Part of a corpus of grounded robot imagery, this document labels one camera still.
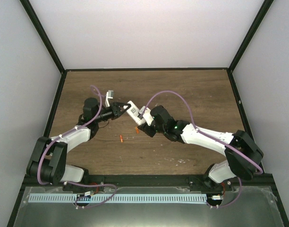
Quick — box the white remote control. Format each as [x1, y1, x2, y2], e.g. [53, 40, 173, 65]
[126, 101, 146, 126]

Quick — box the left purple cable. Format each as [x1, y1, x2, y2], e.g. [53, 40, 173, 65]
[37, 85, 118, 210]

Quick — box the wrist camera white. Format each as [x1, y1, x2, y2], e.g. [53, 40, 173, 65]
[105, 90, 114, 107]
[138, 106, 153, 126]

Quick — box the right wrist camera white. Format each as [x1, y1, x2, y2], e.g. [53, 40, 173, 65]
[138, 106, 153, 126]

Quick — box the light blue cable duct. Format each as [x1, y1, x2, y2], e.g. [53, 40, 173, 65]
[27, 193, 207, 204]

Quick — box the purple cable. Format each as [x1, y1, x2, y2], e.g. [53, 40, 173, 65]
[143, 90, 264, 209]
[37, 85, 118, 210]

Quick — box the black aluminium frame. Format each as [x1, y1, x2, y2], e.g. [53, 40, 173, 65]
[6, 0, 289, 227]

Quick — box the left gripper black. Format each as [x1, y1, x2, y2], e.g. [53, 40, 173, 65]
[94, 102, 130, 123]

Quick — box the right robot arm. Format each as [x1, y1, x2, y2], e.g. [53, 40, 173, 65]
[137, 105, 264, 191]

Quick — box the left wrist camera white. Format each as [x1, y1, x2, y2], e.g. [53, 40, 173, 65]
[105, 90, 114, 107]

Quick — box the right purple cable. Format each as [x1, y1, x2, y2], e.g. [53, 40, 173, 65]
[143, 90, 264, 209]

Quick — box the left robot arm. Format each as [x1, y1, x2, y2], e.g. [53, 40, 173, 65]
[26, 97, 131, 191]

